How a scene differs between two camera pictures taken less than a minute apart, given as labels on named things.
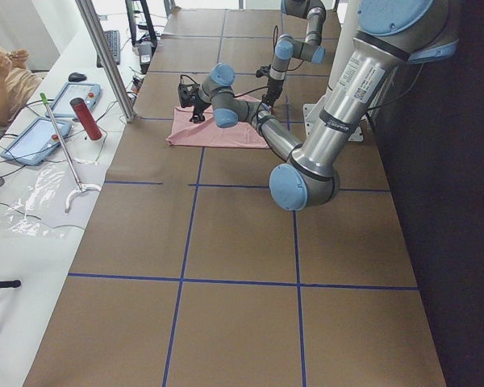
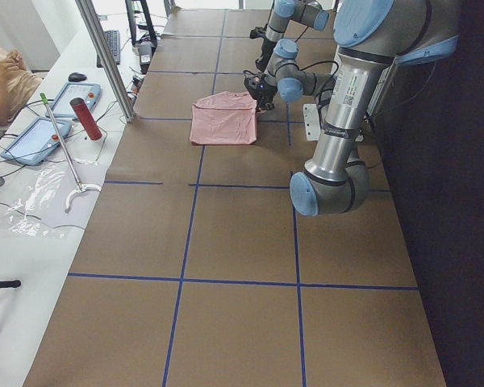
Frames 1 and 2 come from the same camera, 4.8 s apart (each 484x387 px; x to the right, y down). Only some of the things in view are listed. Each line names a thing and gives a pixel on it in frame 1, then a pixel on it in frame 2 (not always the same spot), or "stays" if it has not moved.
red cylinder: (83, 112) stays
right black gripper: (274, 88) -> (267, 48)
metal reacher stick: (80, 188) stays
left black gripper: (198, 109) -> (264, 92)
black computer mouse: (77, 76) stays
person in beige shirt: (8, 86) stays
